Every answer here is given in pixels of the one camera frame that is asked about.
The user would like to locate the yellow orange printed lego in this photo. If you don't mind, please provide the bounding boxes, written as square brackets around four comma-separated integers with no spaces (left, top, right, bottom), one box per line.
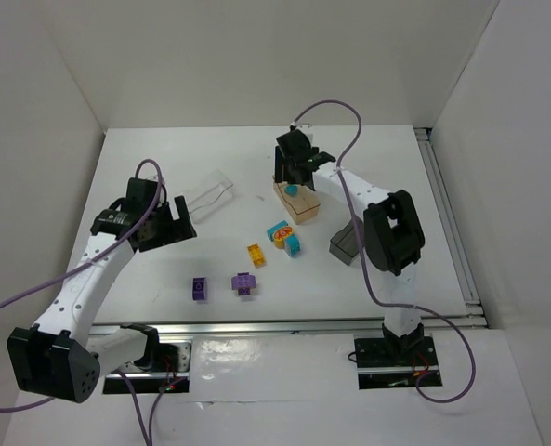
[273,225,294,249]

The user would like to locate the curved teal lego brick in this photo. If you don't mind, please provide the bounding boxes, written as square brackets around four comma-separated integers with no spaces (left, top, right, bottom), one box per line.
[267,220,288,241]

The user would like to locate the long teal lego brick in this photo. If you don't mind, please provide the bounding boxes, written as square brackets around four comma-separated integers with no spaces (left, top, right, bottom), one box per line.
[283,234,301,257]

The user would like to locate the small teal lego brick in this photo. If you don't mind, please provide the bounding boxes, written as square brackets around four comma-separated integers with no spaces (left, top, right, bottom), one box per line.
[284,185,298,197]

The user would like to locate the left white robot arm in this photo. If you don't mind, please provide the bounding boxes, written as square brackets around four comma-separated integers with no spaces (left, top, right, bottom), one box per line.
[7,177,196,403]

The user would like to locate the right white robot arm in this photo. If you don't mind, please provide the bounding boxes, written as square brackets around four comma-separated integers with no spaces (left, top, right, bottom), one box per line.
[274,128,425,352]

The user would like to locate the orange plastic container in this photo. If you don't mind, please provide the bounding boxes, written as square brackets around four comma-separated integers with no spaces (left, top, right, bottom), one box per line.
[273,182,321,225]

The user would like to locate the clear plastic container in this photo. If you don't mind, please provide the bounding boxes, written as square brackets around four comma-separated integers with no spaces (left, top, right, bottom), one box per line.
[183,169,235,225]

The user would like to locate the dark purple lego brick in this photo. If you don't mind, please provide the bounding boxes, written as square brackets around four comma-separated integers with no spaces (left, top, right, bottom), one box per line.
[191,277,207,302]

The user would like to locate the light purple lego piece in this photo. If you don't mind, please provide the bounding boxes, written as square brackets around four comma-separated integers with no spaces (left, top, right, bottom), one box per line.
[230,272,256,296]

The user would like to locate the yellow lego plate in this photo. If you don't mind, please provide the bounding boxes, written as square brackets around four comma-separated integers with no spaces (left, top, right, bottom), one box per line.
[247,243,266,269]

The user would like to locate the grey plastic container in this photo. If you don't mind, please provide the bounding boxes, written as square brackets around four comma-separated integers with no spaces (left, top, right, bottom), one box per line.
[329,221,359,266]

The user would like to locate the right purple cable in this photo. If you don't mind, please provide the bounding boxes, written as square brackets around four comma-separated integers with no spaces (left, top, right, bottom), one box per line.
[291,98,477,405]

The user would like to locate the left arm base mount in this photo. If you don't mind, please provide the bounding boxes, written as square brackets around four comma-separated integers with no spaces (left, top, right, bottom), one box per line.
[120,340,192,395]

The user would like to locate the aluminium rail front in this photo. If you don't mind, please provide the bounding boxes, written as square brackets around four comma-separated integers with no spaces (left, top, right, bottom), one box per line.
[88,317,387,336]

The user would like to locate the aluminium rail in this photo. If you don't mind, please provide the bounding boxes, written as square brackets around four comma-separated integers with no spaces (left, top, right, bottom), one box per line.
[88,317,387,336]
[413,127,488,327]

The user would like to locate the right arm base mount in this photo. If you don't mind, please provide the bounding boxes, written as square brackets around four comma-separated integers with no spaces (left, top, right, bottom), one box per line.
[348,336,442,390]

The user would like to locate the aluminium rail right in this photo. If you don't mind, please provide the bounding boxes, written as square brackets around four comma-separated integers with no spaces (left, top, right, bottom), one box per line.
[413,127,488,327]

